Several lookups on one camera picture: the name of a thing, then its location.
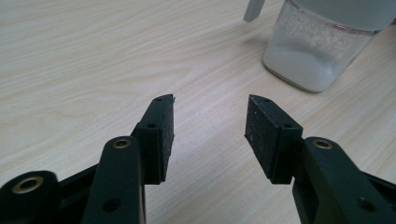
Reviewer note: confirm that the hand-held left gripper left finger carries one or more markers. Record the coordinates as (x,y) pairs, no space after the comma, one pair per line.
(155,140)

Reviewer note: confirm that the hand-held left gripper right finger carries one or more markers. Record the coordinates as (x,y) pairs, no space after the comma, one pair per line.
(274,143)

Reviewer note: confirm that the glass jar with grey lid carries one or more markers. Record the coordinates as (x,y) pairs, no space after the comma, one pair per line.
(305,56)

